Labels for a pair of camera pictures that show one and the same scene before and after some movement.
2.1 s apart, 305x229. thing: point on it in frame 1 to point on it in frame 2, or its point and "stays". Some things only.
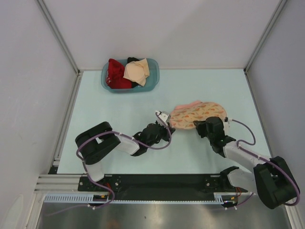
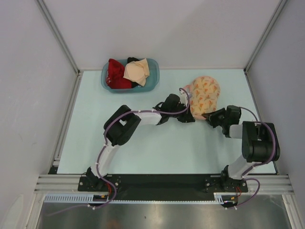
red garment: [115, 77] stays
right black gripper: [199, 126] to [211, 117]
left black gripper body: [162, 133] to [180, 108]
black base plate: [159, 187] stays
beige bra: [137, 71] stays
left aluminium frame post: [50, 20] stays
